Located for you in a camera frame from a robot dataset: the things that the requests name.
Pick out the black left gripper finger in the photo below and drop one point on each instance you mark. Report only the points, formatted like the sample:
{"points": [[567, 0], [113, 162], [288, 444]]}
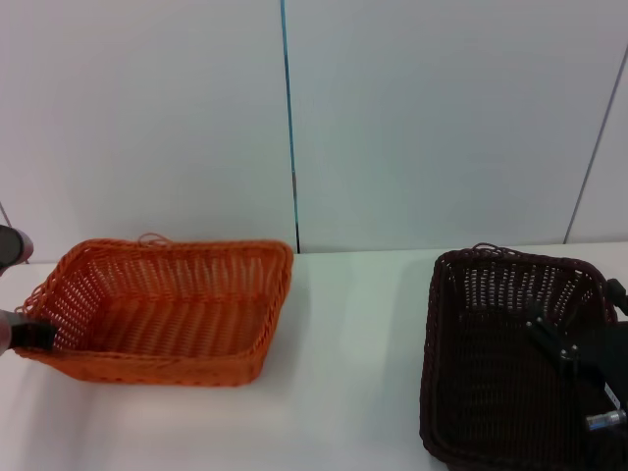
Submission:
{"points": [[12, 245], [32, 336]]}

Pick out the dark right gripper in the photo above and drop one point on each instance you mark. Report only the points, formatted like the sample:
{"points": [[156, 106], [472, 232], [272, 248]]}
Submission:
{"points": [[611, 353]]}

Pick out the dark brown woven basket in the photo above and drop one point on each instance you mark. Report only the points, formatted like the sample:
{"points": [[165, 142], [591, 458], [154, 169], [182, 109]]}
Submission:
{"points": [[490, 382]]}

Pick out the orange woven plastic basket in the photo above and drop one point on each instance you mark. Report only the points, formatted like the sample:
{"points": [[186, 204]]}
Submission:
{"points": [[172, 314]]}

